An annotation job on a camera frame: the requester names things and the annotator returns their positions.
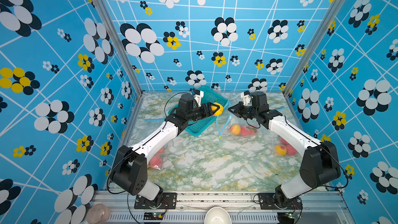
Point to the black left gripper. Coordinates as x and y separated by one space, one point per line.
209 109

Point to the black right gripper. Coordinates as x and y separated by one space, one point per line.
239 107

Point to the orange red peach leaf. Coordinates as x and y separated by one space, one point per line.
235 129

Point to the yellow red peach top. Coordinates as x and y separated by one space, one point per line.
217 109

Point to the yellow round peach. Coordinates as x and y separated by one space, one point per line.
280 150

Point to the clear zip bag blue zipper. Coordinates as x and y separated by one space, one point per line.
155 158

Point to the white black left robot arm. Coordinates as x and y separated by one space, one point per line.
130 171

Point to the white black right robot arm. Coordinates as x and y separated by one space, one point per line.
319 165

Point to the white bowl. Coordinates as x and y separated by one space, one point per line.
217 215

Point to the pink lumpy object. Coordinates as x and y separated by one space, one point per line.
98 214

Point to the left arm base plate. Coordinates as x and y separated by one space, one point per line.
166 200

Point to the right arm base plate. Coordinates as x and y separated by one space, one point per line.
275 201

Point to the aluminium front rail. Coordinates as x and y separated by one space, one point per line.
222 207

